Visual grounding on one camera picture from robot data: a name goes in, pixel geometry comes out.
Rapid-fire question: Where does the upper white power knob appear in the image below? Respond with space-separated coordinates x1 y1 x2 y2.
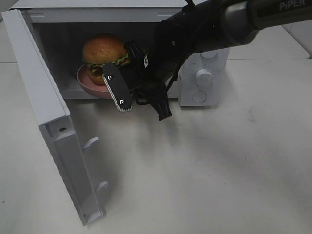
200 50 218 59

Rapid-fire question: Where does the white microwave door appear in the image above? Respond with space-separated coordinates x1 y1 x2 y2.
2 10 108 226

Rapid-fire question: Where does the toy hamburger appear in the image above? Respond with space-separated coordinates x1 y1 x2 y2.
82 33 129 85

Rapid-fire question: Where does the white microwave oven body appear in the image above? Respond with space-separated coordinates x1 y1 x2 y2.
9 0 230 107

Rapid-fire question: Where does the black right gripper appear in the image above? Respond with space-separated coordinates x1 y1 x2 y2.
119 42 172 121

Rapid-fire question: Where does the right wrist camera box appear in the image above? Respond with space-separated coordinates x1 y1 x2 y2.
102 63 132 112

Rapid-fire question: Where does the pink round plate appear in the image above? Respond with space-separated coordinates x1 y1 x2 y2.
76 65 112 99

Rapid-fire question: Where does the round white door button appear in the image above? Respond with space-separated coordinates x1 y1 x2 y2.
192 91 207 103

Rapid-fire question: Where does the white timer knob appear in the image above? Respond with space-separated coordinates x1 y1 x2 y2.
195 69 213 86

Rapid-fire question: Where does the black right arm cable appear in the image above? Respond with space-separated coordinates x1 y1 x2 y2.
133 0 195 106

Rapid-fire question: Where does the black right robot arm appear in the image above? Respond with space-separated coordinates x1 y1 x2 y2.
116 0 312 120

